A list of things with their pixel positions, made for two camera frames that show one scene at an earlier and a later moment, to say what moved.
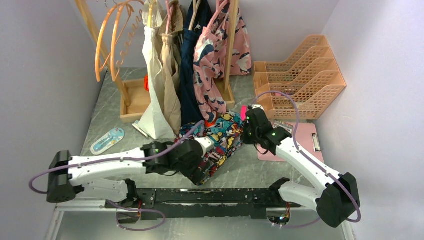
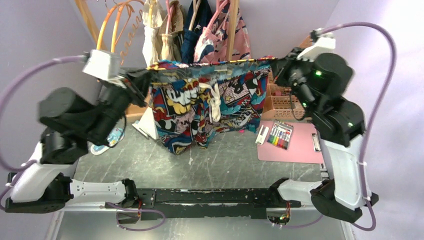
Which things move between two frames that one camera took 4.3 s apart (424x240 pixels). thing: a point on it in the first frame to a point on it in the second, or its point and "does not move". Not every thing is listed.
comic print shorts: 227,131 to 191,103
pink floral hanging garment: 210,55 does not move
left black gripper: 195,174 to 137,87
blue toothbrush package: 114,136 does not move
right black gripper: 245,139 to 282,66
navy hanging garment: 197,12 does not move
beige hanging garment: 170,63 does not move
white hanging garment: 158,124 does not move
